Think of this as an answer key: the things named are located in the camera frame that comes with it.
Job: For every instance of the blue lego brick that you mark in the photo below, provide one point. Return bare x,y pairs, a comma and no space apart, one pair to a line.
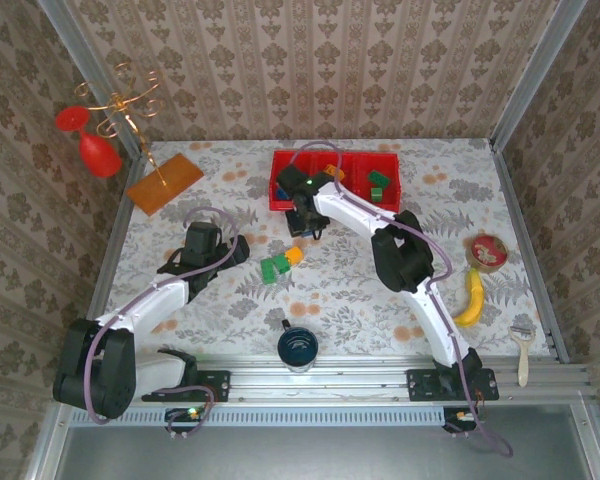
281,193

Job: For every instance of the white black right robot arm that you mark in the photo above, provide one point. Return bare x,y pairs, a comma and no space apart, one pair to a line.
350,207

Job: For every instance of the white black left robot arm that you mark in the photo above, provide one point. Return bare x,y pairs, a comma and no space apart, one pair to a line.
145,305

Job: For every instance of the orange yellow lego brick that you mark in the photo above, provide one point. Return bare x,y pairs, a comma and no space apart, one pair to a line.
295,255

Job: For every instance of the green lego brick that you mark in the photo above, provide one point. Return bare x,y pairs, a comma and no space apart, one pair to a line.
377,194
268,272
281,263
376,178

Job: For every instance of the red compartment bin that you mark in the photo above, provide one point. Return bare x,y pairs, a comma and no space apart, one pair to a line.
360,162

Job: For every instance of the floral print tablecloth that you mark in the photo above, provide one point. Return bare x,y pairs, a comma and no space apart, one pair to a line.
340,300

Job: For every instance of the dark blue mug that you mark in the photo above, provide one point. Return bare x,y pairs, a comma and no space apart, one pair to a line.
298,347

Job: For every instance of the red plastic goblet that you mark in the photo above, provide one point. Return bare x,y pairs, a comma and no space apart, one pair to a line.
97,152

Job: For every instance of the yellow banana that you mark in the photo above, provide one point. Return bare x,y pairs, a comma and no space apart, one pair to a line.
475,300

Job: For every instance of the aluminium table side rail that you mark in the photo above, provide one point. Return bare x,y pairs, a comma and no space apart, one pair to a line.
529,250
117,225

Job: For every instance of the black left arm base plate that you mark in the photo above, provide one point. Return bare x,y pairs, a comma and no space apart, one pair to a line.
215,385

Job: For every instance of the aluminium mounting rail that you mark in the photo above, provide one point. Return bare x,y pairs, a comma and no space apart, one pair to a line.
330,382

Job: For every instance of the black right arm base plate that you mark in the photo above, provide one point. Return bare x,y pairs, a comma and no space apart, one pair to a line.
425,385

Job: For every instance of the aluminium frame post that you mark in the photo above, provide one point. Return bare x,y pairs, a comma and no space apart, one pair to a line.
69,35
550,50

